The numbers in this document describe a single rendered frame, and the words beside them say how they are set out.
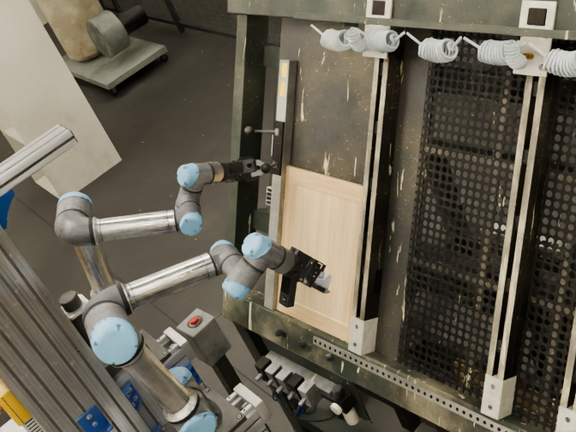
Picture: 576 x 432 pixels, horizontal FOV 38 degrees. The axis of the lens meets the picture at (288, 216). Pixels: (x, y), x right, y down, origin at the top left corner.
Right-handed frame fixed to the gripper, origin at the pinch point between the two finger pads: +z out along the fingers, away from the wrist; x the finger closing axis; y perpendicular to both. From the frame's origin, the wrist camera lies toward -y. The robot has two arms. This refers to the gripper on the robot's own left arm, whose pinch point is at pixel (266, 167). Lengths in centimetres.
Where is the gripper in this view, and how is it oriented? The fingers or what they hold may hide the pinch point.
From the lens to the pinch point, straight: 300.3
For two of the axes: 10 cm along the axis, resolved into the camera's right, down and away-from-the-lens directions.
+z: 7.4, -1.1, 6.6
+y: -6.5, 1.3, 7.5
